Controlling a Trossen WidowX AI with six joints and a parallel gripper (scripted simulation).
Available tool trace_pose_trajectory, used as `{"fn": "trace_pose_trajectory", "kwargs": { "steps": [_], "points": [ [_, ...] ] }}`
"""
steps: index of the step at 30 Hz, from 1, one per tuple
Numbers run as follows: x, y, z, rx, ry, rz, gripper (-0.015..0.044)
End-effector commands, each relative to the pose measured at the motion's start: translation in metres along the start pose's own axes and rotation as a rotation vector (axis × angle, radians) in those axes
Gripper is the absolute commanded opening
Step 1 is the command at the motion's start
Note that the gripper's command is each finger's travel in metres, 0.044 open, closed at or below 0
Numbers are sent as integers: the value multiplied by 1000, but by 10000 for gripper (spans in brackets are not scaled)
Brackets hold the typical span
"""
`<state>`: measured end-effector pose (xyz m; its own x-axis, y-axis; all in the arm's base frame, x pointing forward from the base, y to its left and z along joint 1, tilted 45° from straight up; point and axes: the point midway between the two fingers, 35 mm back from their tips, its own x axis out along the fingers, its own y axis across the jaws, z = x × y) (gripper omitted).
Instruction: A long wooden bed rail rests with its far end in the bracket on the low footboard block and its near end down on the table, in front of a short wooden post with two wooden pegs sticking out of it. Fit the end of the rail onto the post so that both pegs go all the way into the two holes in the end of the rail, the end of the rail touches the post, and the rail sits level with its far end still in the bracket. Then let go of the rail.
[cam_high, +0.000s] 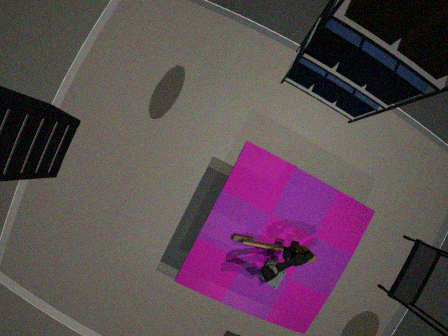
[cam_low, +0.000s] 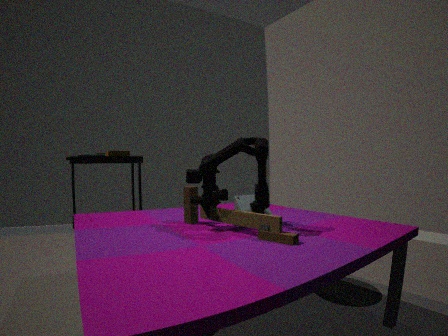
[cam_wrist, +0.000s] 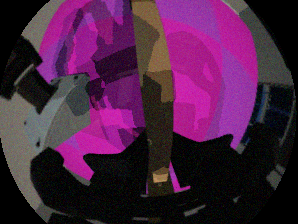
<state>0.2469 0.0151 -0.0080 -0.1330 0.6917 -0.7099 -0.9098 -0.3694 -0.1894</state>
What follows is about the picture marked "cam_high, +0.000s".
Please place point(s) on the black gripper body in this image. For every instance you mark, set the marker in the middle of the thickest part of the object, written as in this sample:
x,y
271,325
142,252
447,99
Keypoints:
x,y
293,245

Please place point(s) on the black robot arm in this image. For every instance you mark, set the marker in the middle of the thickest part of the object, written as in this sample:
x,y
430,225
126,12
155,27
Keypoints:
x,y
298,259

